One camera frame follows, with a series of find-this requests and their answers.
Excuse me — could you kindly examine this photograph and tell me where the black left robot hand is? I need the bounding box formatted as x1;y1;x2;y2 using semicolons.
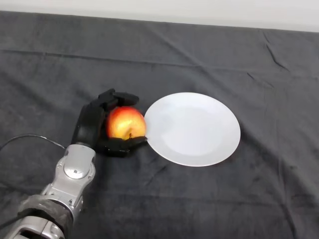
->
71;88;148;158

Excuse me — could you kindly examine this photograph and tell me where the red yellow apple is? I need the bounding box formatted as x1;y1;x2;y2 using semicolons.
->
106;106;147;140

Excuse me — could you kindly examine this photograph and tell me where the white round plate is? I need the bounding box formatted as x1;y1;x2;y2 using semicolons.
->
144;92;241;168

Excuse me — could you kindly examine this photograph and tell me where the dark grey table cloth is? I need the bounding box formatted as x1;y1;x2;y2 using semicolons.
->
0;10;319;239

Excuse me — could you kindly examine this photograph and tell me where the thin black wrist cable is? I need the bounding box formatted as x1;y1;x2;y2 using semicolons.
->
0;134;67;151

